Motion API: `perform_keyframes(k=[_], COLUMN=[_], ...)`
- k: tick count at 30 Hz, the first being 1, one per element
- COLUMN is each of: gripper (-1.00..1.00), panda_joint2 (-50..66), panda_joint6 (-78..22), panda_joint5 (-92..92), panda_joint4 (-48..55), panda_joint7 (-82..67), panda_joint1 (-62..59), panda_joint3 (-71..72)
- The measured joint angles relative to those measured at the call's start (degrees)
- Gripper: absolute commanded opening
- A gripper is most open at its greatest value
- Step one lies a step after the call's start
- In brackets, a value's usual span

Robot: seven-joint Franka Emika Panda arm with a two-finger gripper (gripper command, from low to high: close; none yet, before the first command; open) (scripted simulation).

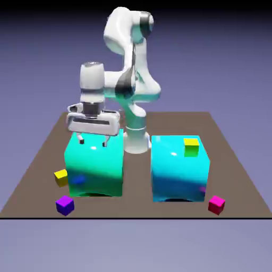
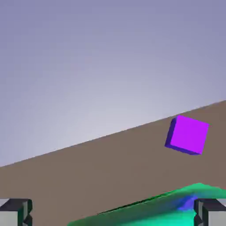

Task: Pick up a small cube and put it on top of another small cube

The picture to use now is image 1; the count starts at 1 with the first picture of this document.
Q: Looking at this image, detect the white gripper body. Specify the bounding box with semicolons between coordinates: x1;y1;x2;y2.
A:
66;110;121;137

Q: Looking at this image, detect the small yellow cube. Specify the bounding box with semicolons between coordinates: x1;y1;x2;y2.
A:
53;169;69;188
183;138;200;158

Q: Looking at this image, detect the small purple cube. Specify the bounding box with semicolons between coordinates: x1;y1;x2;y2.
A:
55;195;75;217

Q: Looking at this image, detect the small pink cube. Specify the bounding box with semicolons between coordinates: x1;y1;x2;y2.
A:
207;195;226;216

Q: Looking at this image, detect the large turquoise box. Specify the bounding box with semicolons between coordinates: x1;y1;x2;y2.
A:
64;128;125;198

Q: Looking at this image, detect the large cyan box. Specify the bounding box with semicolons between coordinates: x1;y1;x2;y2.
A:
150;135;211;202

